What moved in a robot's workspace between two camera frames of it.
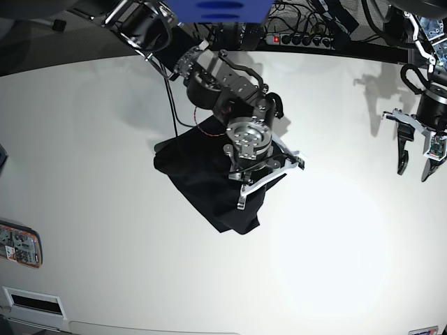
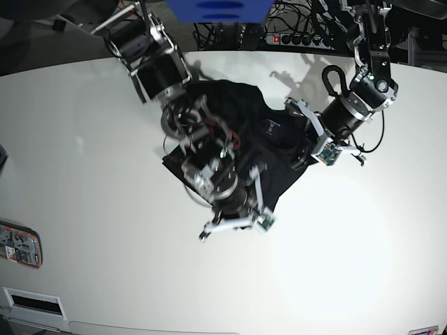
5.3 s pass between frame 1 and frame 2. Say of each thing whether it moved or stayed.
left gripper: moved
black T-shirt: moved
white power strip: stayed
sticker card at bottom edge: stayed
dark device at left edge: stayed
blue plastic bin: stayed
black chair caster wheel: stayed
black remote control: stayed
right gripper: moved
